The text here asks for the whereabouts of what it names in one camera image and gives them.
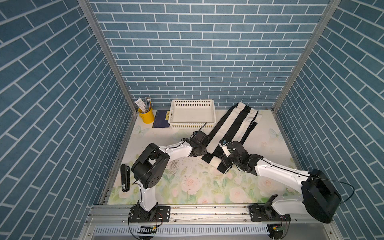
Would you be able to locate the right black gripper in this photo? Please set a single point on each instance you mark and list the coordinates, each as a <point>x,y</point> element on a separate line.
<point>224,159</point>

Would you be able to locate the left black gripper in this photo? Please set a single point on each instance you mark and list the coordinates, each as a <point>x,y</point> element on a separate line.
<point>204,151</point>

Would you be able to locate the black white striped pillowcase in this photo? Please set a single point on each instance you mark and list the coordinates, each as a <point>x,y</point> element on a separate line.
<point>236,125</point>

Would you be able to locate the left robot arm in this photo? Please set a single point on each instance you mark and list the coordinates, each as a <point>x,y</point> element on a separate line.
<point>148,169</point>

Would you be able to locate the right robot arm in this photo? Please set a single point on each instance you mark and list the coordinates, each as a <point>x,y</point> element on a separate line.
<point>318,196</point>

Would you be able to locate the white plastic basket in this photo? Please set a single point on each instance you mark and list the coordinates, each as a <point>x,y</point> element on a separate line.
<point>192,114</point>

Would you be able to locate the floral table mat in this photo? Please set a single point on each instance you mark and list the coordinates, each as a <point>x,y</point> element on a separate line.
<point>193,181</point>

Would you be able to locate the dark blue notebook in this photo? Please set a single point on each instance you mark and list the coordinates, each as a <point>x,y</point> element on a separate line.
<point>161,119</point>

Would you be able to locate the yellow pen cup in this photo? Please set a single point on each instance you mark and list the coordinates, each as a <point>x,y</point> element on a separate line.
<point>148,117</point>

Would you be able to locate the pens in cup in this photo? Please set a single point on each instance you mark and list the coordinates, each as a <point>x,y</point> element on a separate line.
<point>148,104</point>

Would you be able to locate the white vent grille strip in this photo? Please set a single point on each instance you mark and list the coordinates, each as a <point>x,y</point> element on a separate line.
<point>183,230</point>

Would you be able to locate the white paper tag in cup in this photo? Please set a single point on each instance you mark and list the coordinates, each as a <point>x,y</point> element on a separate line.
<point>141,104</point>

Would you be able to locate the black stapler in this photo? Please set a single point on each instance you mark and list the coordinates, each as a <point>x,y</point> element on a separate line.
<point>125,178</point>

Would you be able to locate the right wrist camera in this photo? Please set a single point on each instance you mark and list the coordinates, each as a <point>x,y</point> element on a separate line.
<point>224,145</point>

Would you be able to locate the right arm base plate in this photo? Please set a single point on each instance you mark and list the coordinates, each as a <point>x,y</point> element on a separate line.
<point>260,213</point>

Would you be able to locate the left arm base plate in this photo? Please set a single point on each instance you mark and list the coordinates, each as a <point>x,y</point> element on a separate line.
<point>157,214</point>

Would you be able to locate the aluminium front rail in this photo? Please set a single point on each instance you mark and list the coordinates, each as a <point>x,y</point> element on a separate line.
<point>189,214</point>

